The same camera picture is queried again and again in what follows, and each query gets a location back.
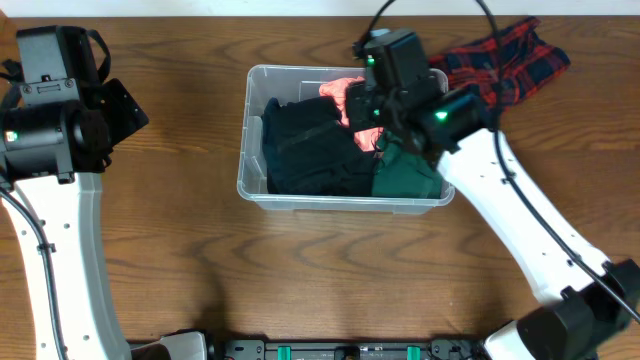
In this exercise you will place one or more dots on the clear plastic storage bin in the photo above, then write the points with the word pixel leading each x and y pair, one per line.
pixel 293 84

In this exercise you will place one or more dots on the black garment with strap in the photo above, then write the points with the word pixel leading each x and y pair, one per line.
pixel 308 152

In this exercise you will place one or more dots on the black mounting rail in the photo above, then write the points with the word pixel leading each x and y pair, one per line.
pixel 440 349

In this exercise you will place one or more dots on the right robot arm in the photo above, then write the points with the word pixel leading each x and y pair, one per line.
pixel 584 298

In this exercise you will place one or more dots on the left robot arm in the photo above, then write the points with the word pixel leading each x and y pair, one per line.
pixel 60 121

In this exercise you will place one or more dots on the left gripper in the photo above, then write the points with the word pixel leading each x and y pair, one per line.
pixel 126 112

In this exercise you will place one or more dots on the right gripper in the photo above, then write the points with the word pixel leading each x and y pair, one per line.
pixel 361 95

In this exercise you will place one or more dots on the red plaid flannel garment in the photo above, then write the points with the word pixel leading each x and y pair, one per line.
pixel 525 65

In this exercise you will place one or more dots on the green garment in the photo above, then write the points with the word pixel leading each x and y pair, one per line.
pixel 401 174

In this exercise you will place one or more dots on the pink garment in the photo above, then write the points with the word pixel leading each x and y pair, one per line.
pixel 336 89

